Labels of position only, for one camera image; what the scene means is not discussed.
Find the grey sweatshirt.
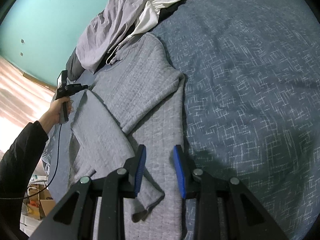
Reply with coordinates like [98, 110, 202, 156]
[68, 33, 184, 239]

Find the person's left forearm black sleeve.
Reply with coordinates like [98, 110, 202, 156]
[1, 121, 48, 229]

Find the person's left hand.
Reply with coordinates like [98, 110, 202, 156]
[39, 97, 73, 134]

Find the long dark grey pillow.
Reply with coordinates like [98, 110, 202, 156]
[66, 0, 186, 81]

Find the beige curtain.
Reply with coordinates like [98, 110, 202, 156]
[1, 57, 54, 154]

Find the light lilac-grey garment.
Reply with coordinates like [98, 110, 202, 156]
[75, 0, 148, 72]

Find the light grey blanket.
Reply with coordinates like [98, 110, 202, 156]
[41, 126, 60, 177]

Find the cardboard box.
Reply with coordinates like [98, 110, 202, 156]
[26, 184, 56, 220]

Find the white garment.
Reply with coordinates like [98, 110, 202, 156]
[126, 0, 182, 39]

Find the dark blue bed sheet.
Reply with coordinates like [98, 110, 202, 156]
[41, 0, 320, 240]

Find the wooden window frame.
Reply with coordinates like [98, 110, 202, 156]
[22, 72, 56, 92]

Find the grey hoodie with drawstring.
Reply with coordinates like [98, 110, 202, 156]
[106, 35, 141, 65]

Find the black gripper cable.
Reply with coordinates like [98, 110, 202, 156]
[0, 123, 62, 201]

